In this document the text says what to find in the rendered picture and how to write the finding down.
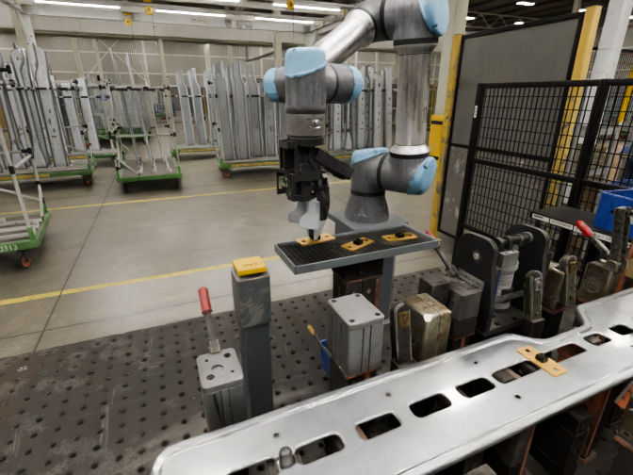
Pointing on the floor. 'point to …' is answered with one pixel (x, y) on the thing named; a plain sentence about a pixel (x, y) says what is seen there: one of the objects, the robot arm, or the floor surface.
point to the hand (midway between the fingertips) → (315, 232)
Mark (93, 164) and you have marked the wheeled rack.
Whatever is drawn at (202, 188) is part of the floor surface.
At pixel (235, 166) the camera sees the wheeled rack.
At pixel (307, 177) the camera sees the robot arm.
